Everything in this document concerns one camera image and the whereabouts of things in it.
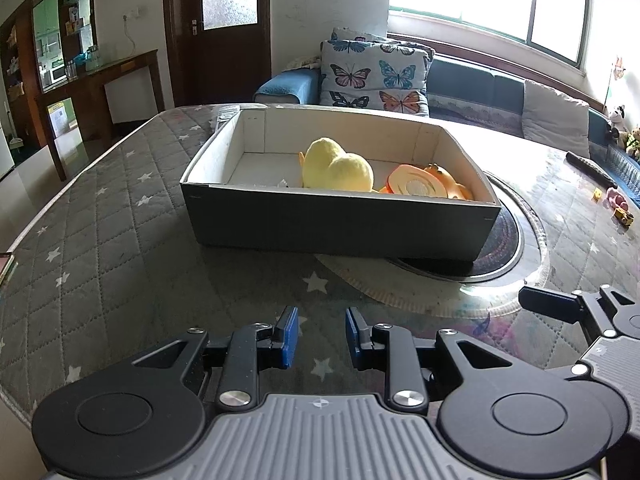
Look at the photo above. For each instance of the upholstered sofa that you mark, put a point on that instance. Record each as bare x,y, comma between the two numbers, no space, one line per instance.
475,85

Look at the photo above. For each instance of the dark wooden door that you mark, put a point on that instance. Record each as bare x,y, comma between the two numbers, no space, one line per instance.
220,65

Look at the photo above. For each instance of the black remote control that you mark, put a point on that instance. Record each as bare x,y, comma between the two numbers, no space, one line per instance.
590,167

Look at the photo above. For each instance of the grey quilted table cover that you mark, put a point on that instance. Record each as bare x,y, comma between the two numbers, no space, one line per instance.
125,240

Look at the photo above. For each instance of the black white plush toy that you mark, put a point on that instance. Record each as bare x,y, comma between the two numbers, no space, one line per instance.
617,116

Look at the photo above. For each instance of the wooden display cabinet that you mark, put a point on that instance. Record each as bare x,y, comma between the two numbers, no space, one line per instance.
135,65

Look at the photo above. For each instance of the orange plastic toy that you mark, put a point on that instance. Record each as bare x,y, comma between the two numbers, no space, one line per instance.
457,190

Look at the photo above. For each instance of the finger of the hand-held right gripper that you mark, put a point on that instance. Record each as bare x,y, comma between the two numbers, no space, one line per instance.
550,302

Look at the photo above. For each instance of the grey sofa cushion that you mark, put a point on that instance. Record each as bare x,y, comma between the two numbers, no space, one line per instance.
555,115

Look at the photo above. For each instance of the grey cardboard box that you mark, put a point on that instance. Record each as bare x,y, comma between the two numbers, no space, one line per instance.
325,220

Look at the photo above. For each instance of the small pink toy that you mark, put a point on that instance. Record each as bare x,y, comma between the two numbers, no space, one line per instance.
615,197

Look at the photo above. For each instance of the small yellow toy car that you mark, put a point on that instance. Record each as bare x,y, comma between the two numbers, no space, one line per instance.
625,216

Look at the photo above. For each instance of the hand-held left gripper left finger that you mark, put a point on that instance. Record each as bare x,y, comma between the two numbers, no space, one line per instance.
289,337

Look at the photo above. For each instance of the white refrigerator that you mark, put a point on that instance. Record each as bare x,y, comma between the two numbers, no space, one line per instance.
5,155

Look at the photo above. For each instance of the yellow plush duck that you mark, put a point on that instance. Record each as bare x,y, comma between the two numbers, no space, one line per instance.
335,167

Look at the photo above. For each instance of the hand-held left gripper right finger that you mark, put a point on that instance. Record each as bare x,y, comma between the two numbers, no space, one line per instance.
355,337

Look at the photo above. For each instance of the butterfly print cushion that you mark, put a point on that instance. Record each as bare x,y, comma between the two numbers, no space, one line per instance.
370,80
400,39

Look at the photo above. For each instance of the brown plush toy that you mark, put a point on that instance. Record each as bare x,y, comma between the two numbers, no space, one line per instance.
632,139

